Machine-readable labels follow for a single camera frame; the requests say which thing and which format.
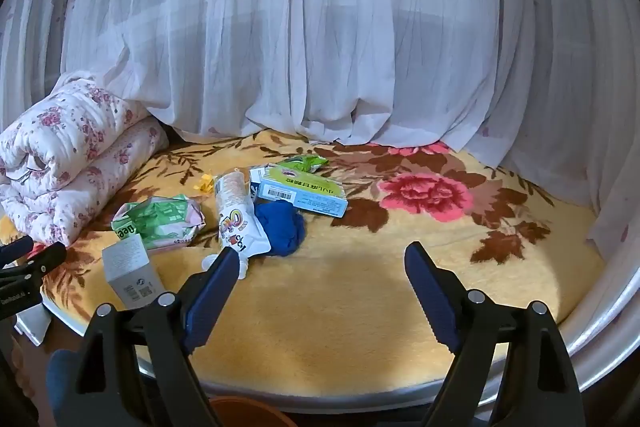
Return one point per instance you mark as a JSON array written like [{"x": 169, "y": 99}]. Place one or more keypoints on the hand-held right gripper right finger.
[{"x": 430, "y": 292}]

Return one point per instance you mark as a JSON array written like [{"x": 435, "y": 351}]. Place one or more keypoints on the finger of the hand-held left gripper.
[
  {"x": 45, "y": 259},
  {"x": 15, "y": 249}
]

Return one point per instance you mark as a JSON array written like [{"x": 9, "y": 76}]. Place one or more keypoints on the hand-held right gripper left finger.
[{"x": 212, "y": 294}]

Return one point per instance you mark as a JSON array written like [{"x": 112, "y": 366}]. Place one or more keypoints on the trash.
[{"x": 235, "y": 217}]

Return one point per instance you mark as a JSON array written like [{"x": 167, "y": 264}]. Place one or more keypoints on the white carton box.
[{"x": 130, "y": 272}]

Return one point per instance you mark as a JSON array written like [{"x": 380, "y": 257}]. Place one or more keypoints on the green tissue packet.
[{"x": 160, "y": 222}]

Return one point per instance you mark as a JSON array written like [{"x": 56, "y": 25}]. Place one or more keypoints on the blue cloth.
[{"x": 280, "y": 227}]

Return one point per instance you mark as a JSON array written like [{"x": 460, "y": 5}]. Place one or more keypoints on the orange bin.
[{"x": 245, "y": 414}]

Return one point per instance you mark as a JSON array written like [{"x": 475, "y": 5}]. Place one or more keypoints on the green box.
[{"x": 305, "y": 192}]

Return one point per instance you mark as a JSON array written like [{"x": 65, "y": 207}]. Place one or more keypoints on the white paper sheet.
[{"x": 32, "y": 324}]

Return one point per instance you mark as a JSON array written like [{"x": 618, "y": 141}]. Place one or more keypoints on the person's blue trouser leg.
[{"x": 60, "y": 392}]

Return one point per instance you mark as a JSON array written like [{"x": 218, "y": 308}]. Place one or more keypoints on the small yellow item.
[{"x": 205, "y": 186}]

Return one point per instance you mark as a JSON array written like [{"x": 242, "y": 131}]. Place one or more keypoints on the yellow floral plush blanket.
[{"x": 325, "y": 332}]

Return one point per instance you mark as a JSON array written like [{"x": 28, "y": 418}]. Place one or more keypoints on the folded pink floral quilt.
[{"x": 65, "y": 147}]

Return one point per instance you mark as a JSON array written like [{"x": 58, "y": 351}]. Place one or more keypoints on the green snack wrapper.
[{"x": 305, "y": 164}]

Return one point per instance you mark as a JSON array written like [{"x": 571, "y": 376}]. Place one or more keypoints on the white sheer floral curtain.
[{"x": 300, "y": 32}]

